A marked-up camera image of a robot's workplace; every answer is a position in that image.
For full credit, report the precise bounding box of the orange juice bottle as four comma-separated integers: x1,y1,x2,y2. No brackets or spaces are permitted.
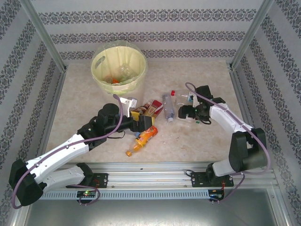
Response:
126,125,158,158

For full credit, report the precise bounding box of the slotted grey cable duct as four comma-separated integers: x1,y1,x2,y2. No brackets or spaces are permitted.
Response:
32,189,210,201

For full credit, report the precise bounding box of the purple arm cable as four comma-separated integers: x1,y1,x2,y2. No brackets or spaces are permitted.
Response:
185,82,271,203
10,94,124,209

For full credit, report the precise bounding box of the aluminium side rail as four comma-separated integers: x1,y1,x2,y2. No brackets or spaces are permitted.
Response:
32,69,68,171
228,65,276,170

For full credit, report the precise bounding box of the brown striped label bottle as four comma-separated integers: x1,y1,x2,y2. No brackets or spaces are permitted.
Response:
132,101,151,113

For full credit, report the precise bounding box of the clear bottle pale blue label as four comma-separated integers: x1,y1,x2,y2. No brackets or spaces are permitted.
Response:
161,93,176,123

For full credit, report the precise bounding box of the steel bottom panel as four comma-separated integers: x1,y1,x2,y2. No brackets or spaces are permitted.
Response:
23,199,290,226

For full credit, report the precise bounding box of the cream plastic bin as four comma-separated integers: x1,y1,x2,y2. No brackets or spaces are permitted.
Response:
90,45,148,111

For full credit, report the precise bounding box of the aluminium frame post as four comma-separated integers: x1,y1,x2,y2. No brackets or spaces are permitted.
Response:
18,0,68,73
229,0,275,69

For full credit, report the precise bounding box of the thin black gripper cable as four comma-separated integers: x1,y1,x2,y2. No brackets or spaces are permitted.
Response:
109,130,127,140

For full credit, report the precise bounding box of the red yellow label tea bottle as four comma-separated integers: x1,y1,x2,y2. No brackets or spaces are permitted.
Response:
143,99,165,116

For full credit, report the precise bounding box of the clear bottle red white label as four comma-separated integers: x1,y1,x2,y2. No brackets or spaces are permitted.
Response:
171,90,196,106

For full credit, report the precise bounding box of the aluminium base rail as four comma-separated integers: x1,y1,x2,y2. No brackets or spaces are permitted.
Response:
56,161,276,189

